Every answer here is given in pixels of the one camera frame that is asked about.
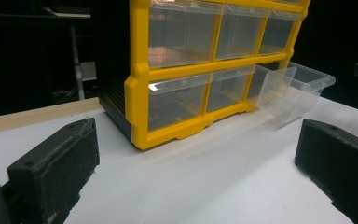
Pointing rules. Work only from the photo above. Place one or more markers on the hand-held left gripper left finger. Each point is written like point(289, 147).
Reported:
point(56, 168)

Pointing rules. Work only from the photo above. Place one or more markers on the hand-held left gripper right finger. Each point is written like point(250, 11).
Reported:
point(338, 158)

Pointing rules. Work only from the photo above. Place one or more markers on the clear plastic drawer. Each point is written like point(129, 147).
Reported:
point(227, 91)
point(239, 34)
point(174, 104)
point(287, 93)
point(180, 34)
point(278, 34)

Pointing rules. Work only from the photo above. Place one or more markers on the yellow black drawer cabinet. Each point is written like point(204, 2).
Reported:
point(140, 102)

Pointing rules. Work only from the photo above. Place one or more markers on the metal stand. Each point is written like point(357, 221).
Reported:
point(79, 62)

